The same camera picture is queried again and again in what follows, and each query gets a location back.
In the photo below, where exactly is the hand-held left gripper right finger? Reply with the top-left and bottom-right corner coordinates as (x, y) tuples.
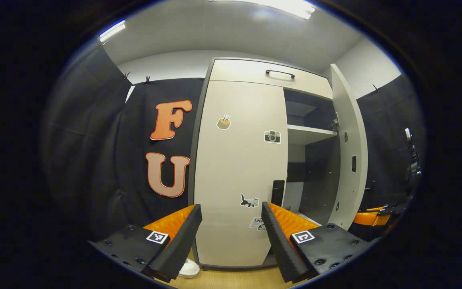
(261, 201), (370, 283)

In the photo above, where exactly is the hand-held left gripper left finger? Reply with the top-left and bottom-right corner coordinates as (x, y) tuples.
(88, 204), (203, 283)

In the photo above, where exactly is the beige cabinet door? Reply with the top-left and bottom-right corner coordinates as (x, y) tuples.
(327, 63), (369, 231)
(194, 80), (288, 267)

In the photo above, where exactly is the black door handle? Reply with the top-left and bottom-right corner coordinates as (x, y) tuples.
(272, 180), (285, 207)

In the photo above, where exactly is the beige double-door shoe cabinet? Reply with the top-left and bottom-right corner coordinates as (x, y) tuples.
(188, 57), (370, 270)

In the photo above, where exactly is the white cabinet shelf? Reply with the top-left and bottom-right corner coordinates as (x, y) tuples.
(287, 124), (338, 145)

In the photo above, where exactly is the beige cabinet drawer front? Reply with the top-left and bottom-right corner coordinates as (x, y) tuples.
(209, 59), (333, 100)

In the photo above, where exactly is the white rounded object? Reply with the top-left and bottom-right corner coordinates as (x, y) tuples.
(178, 259), (200, 279)

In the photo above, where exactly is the black backdrop cloth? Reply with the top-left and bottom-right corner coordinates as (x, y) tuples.
(43, 46), (426, 241)

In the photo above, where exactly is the large ceiling light panel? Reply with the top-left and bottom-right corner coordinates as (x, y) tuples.
(209, 0), (316, 20)

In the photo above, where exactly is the small ceiling light panel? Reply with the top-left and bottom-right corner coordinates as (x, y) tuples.
(99, 20), (126, 43)

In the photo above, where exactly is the black drawer handle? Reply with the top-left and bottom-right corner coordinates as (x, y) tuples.
(265, 69), (296, 79)

